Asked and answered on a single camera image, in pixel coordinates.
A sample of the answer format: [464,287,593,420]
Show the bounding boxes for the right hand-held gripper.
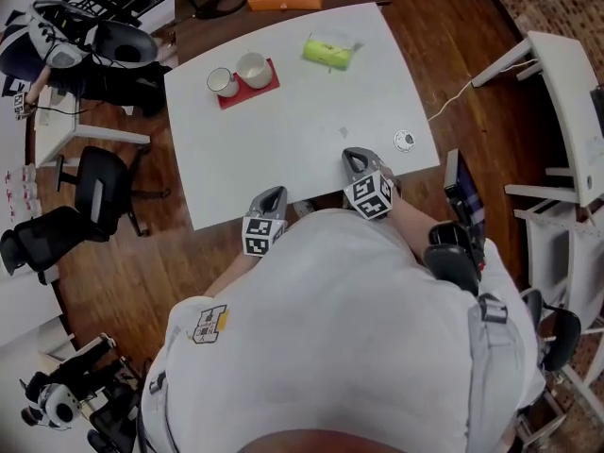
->
[342,146,402,221]

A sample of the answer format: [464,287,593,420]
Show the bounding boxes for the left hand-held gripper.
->
[242,185,289,258]

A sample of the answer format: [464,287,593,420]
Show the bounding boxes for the white mug with dark rim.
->
[206,67,240,99]

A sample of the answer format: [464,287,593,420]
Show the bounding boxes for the white mug with handle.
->
[235,51,275,90]

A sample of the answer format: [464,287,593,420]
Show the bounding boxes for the person's right forearm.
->
[389,191,438,266]

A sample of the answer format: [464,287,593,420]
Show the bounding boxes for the person's left forearm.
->
[203,251,260,297]

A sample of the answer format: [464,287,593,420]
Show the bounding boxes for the black shoulder pouch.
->
[423,222,485,296]

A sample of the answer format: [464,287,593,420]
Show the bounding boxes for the black screen device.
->
[444,148,487,249]

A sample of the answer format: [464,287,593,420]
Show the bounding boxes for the red tray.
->
[216,58,281,110]

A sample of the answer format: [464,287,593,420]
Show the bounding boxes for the green tissue packet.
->
[301,33,364,74]

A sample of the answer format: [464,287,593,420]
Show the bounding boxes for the person's white T-shirt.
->
[141,208,548,453]

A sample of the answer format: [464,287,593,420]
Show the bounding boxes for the black office chair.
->
[0,205,112,285]
[55,144,170,238]

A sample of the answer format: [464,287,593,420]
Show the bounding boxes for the black desk lamp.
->
[193,0,247,21]

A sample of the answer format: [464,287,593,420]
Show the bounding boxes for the white side table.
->
[471,30,604,207]

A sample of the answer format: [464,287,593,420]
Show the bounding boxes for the grey domed shell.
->
[92,20,159,70]

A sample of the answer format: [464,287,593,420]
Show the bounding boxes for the white shelf unit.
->
[504,181,604,443]

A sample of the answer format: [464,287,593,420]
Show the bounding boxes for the small white desk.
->
[33,87,152,169]

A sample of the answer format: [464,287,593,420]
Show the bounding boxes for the row of small bottles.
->
[4,165,39,216]

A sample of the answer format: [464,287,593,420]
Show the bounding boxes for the round white cable grommet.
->
[393,128,417,153]

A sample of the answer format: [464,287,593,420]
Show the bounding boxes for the white floor cable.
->
[427,59,539,123]

